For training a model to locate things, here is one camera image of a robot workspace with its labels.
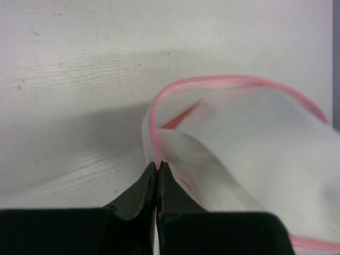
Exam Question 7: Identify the white mesh laundry bag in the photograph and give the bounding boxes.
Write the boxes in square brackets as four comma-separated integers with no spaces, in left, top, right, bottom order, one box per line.
[141,75,339,254]

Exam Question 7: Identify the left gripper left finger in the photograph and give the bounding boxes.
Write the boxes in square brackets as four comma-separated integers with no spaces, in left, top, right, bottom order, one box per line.
[1,162,157,254]

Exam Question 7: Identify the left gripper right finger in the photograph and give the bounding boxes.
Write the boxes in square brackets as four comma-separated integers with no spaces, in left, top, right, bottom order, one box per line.
[156,163,294,255]

